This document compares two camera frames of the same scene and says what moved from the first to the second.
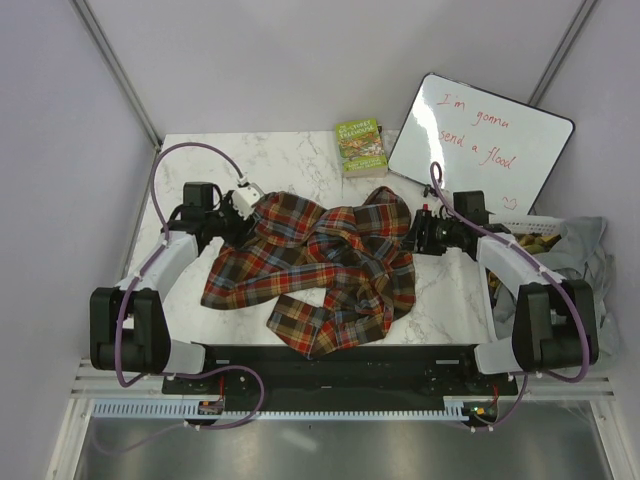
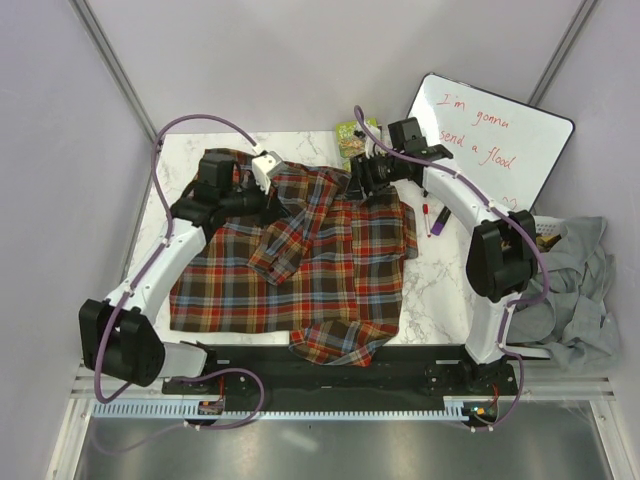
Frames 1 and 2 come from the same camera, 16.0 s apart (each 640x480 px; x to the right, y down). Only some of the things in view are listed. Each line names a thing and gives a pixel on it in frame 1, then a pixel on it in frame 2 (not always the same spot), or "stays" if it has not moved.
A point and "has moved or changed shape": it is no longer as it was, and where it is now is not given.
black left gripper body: [228, 224] → [252, 203]
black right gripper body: [439, 232] → [378, 170]
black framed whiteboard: [482, 142] stays
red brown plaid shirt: [358, 248] has moved or changed shape
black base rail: [379, 373] stays
